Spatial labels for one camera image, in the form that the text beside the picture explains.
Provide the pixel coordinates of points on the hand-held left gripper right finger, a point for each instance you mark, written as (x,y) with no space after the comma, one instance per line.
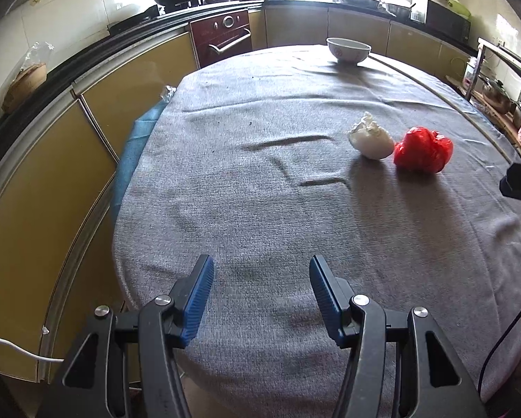
(325,300)

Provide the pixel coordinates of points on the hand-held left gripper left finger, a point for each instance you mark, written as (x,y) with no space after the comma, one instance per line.
(197,298)

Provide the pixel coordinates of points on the steel pot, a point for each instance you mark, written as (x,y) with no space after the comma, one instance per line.
(497,95)

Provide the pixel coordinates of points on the red plastic bag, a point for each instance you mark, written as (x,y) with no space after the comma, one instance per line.
(421,152)

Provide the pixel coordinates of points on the long bamboo stick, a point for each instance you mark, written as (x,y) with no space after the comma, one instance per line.
(443,91)

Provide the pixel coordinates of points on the grey tablecloth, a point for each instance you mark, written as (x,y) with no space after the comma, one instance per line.
(264,183)

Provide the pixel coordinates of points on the metal shelf rack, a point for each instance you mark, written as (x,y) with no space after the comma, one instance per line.
(486,52)

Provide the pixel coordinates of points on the white crumpled plastic bag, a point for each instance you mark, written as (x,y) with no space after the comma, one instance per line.
(373,143)

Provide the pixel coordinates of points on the blue under cloth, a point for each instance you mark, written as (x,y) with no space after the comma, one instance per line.
(132,152)

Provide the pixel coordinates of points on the black microwave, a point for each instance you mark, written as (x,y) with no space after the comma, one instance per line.
(447,21)

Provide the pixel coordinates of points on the green vegetables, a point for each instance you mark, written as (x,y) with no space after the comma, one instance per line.
(454,4)

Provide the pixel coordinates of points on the crumpled foil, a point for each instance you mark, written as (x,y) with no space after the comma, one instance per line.
(170,93)

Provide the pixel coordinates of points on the small metal tray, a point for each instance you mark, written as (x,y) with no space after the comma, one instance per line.
(397,8)

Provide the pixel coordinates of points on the white ceramic bowl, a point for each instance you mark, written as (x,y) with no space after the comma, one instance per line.
(348,50)

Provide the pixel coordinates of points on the dark red oven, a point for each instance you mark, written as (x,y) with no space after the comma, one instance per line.
(221,39)

